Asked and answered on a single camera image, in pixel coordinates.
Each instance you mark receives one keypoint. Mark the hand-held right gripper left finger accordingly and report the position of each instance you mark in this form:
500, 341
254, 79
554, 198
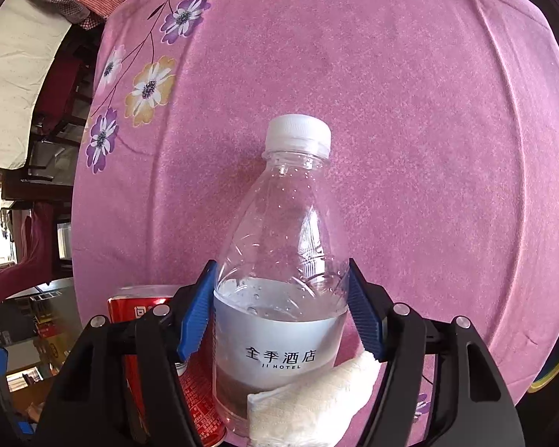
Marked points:
195, 316

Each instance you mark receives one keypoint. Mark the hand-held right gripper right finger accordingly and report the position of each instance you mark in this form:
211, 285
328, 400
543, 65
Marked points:
363, 321

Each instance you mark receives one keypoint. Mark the clear plastic water bottle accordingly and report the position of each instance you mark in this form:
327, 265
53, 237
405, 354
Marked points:
279, 223

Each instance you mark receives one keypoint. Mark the yellow rimmed blue trash bin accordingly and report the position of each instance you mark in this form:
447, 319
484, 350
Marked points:
554, 368

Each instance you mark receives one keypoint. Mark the red soda can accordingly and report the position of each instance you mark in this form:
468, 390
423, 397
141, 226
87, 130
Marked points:
200, 396

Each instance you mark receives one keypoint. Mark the white paper tissue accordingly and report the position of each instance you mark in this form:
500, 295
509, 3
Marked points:
307, 396

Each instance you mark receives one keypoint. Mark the maroon chair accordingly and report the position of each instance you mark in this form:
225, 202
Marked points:
28, 251

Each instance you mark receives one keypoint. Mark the pink floral tablecloth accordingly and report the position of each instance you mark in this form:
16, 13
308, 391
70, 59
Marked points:
400, 125

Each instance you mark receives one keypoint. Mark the dark wooden chair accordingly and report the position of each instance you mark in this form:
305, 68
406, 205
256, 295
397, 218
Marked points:
65, 102

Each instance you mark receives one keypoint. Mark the white cloth covered table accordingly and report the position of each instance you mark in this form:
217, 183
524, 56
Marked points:
14, 79

